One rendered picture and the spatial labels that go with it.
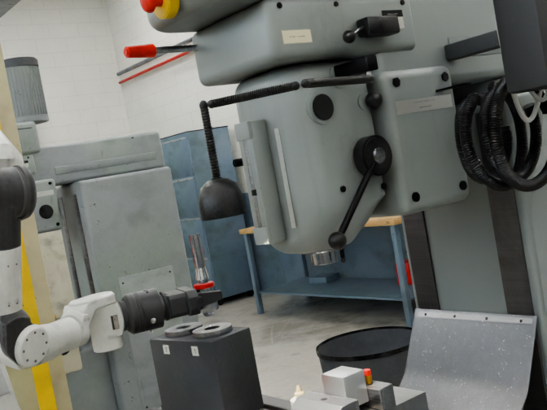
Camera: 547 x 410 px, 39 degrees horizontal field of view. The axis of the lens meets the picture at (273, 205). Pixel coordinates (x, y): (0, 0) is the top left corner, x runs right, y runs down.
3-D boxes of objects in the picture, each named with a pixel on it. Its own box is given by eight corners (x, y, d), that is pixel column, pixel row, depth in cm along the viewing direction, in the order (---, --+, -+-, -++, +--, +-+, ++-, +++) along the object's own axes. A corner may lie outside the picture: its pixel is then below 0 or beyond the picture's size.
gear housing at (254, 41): (277, 59, 118) (265, -5, 118) (197, 89, 138) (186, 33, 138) (422, 48, 138) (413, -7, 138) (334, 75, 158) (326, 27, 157)
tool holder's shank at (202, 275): (197, 285, 169) (187, 236, 169) (195, 283, 173) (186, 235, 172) (211, 282, 170) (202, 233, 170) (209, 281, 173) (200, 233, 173)
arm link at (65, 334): (87, 355, 153) (12, 386, 136) (49, 344, 157) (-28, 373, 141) (87, 303, 151) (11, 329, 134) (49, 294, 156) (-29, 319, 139)
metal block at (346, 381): (348, 410, 136) (343, 377, 135) (326, 405, 140) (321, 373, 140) (369, 401, 139) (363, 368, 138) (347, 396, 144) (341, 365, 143)
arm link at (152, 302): (196, 281, 164) (142, 294, 160) (204, 324, 165) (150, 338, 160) (181, 277, 176) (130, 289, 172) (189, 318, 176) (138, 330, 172)
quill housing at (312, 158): (321, 256, 124) (286, 61, 122) (250, 257, 140) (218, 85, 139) (402, 233, 135) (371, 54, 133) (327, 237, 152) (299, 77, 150)
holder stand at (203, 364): (227, 426, 164) (210, 336, 163) (163, 416, 179) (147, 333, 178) (264, 407, 173) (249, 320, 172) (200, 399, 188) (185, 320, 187)
